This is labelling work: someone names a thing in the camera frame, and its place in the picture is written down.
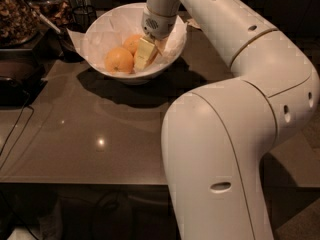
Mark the white paper bowl liner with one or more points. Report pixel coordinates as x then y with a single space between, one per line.
106 37

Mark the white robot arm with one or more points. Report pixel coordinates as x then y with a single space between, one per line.
214 136

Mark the white ceramic bowl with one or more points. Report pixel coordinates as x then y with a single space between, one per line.
140 75

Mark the large glass jar of nuts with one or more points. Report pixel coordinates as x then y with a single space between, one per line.
17 23

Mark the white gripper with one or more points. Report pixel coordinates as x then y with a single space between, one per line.
159 26

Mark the folded beige napkin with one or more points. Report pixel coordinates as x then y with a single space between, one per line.
191 22

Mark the black appliance tray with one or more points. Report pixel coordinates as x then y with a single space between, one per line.
21 74

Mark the orange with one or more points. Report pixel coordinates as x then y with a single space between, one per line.
141 60
119 60
131 43

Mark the black wire cup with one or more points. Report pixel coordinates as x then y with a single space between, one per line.
84 16

